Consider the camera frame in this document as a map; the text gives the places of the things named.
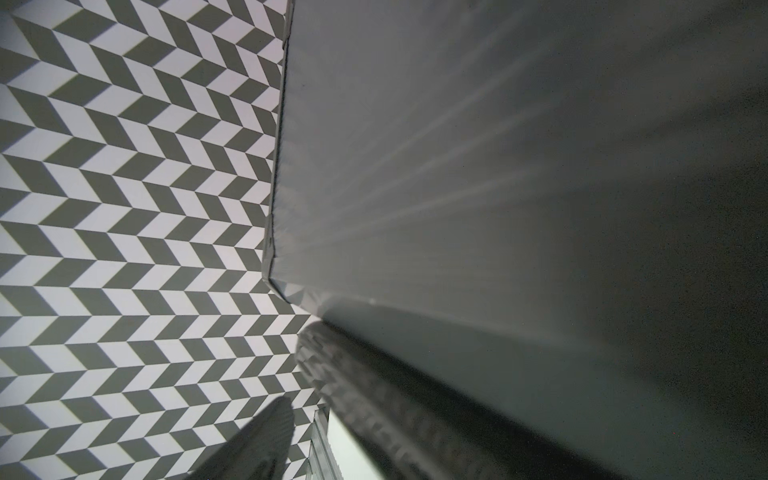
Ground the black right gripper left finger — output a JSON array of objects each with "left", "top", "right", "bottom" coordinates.
[{"left": 187, "top": 395, "right": 295, "bottom": 480}]

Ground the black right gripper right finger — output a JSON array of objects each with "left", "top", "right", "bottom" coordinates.
[{"left": 295, "top": 322, "right": 615, "bottom": 479}]

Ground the large black poker case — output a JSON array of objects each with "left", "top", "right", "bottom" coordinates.
[{"left": 265, "top": 1, "right": 767, "bottom": 479}]

